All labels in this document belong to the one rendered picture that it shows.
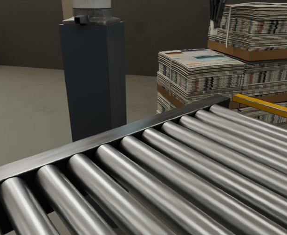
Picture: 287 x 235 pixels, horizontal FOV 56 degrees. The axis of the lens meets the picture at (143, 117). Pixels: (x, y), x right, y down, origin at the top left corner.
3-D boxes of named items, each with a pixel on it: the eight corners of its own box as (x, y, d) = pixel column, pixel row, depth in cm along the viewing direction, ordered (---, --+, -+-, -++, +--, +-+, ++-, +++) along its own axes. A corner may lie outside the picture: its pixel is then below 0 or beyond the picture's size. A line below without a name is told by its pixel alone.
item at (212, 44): (206, 47, 154) (207, 39, 152) (249, 44, 161) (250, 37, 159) (222, 52, 140) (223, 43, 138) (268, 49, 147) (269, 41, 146)
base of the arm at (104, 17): (55, 25, 102) (53, 9, 100) (83, 20, 121) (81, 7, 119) (100, 26, 97) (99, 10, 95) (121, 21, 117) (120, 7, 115)
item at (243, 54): (228, 54, 134) (229, 45, 133) (276, 51, 142) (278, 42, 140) (249, 61, 121) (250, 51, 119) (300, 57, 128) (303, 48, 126)
